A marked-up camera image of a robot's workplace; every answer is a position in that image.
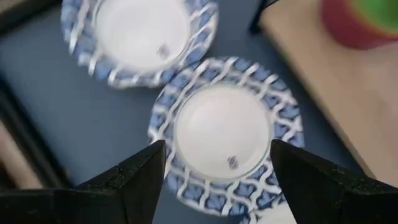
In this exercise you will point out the blue table mat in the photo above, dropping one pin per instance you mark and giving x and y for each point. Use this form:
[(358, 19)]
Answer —
[(93, 124)]

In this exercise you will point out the green plastic bowl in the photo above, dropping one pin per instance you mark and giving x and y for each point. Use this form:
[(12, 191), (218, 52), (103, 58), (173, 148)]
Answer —
[(379, 12)]

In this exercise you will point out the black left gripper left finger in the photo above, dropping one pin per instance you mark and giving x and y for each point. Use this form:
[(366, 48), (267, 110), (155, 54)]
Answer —
[(124, 193)]

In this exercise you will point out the wooden shelf with black frame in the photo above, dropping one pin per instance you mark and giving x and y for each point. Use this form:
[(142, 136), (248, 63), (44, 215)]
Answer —
[(357, 93)]

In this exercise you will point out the blue patterned paper bowl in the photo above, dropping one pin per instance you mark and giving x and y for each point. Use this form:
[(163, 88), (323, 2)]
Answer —
[(140, 31), (273, 216), (220, 130)]

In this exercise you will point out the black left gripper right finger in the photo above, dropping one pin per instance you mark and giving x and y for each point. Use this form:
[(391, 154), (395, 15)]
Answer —
[(317, 193)]

